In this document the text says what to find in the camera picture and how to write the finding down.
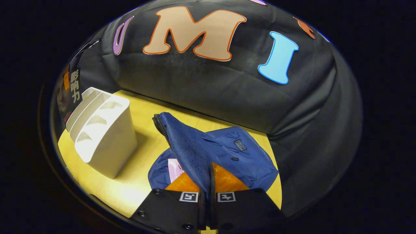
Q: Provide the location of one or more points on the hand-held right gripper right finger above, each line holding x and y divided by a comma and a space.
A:
213, 208

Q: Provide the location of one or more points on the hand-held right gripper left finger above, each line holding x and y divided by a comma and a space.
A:
203, 211

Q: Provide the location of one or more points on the black backdrop cloth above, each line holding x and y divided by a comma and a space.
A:
211, 91

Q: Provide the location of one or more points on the pink book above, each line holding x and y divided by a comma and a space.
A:
175, 169

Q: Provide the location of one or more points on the blue schoolbag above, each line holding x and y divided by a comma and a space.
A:
227, 152

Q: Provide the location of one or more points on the dark face cover book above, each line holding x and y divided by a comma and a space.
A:
74, 87

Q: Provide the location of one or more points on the white plastic bookshelf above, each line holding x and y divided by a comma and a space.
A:
107, 143

